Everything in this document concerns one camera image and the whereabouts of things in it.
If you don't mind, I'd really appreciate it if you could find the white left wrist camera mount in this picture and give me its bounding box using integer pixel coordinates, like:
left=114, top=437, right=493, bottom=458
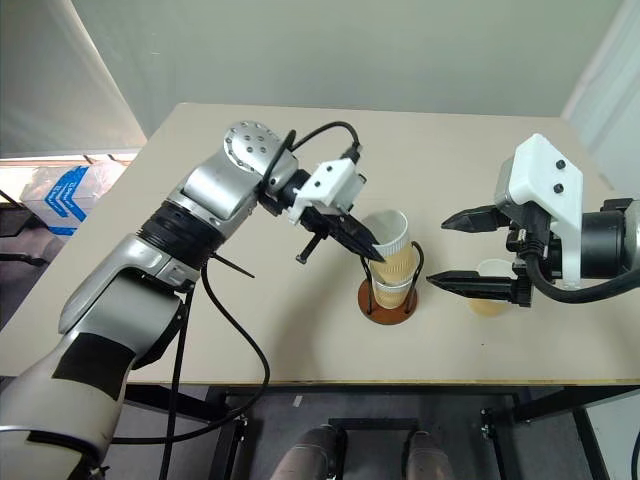
left=287, top=157, right=369, bottom=224

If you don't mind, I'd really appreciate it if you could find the black cable tie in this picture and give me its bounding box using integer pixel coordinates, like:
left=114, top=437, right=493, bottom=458
left=212, top=252, right=256, bottom=280

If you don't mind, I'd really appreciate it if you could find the brown ribbed paper cup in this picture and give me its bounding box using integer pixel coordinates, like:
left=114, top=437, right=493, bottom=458
left=361, top=210, right=420, bottom=289
left=372, top=277, right=415, bottom=310
left=467, top=258, right=517, bottom=319

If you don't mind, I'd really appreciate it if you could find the long black left arm cable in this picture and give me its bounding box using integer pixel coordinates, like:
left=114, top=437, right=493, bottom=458
left=109, top=252, right=272, bottom=446

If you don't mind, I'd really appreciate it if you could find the dark rounded shape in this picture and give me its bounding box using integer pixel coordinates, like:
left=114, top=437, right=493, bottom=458
left=405, top=430, right=454, bottom=480
left=269, top=424, right=347, bottom=480

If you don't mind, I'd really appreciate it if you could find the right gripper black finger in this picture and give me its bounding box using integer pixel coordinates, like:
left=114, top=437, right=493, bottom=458
left=425, top=269, right=522, bottom=304
left=440, top=203, right=515, bottom=234

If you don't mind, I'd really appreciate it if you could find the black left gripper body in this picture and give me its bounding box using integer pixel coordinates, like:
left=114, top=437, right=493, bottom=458
left=294, top=206, right=352, bottom=265

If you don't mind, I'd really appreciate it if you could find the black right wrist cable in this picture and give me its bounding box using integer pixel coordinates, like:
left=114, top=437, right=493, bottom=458
left=524, top=249, right=640, bottom=305

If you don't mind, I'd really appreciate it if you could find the white box with blue print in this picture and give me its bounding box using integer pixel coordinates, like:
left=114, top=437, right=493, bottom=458
left=18, top=164, right=92, bottom=236

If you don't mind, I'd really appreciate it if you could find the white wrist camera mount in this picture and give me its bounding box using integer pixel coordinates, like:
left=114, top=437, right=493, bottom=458
left=498, top=133, right=586, bottom=292
left=287, top=157, right=369, bottom=224

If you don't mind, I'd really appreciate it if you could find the black metal table frame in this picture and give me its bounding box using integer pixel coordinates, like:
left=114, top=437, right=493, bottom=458
left=122, top=382, right=640, bottom=480

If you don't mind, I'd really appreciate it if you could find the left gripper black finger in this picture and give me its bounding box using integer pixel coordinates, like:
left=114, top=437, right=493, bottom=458
left=326, top=219, right=387, bottom=265
left=343, top=214, right=378, bottom=247

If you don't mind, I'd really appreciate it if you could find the black wire cup holder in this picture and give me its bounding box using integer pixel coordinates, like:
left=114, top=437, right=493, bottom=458
left=358, top=241, right=427, bottom=326

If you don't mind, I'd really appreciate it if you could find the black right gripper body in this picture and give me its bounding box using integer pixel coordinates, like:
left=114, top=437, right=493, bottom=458
left=504, top=201, right=570, bottom=310

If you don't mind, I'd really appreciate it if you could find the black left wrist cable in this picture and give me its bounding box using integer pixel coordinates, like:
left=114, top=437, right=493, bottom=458
left=258, top=121, right=362, bottom=201

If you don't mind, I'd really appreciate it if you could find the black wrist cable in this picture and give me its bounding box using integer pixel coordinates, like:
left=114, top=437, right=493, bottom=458
left=258, top=121, right=362, bottom=201
left=524, top=249, right=640, bottom=305

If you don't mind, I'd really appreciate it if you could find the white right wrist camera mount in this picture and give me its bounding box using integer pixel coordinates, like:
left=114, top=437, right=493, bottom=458
left=498, top=133, right=586, bottom=292

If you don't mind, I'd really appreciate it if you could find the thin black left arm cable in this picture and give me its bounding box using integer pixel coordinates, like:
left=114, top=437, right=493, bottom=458
left=162, top=292, right=194, bottom=480

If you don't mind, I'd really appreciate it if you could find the white fabric curtain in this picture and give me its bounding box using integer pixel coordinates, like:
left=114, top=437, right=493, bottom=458
left=0, top=0, right=149, bottom=157
left=559, top=0, right=640, bottom=169

